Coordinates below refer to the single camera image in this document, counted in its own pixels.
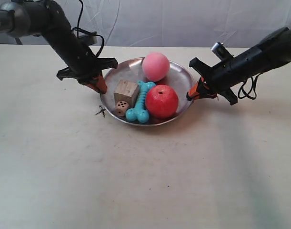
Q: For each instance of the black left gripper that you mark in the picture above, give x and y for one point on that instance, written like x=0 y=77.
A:
x=85 y=67

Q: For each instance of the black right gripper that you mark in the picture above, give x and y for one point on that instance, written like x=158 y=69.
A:
x=216 y=80

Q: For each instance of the round silver metal plate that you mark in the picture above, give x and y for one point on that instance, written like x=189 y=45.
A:
x=131 y=70

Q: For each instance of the large wooden cube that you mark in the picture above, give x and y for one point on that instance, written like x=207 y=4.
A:
x=126 y=91

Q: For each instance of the small wooden die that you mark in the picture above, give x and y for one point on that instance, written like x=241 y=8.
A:
x=121 y=108

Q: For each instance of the red ball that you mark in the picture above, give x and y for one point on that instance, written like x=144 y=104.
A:
x=162 y=101

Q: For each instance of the pink ball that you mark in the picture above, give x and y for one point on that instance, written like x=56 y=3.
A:
x=155 y=66

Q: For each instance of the turquoise rubber bone toy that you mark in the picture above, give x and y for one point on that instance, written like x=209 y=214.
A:
x=139 y=112

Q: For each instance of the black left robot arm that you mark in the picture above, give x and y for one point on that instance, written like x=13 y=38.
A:
x=46 y=18

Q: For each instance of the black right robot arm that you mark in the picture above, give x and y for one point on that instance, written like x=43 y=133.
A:
x=272 y=52

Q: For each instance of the black cross mark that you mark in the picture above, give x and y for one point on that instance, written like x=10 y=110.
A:
x=101 y=111

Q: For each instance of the blue-grey backdrop cloth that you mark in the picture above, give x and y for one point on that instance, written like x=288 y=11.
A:
x=179 y=23

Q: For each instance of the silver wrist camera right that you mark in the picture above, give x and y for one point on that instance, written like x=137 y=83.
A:
x=221 y=52

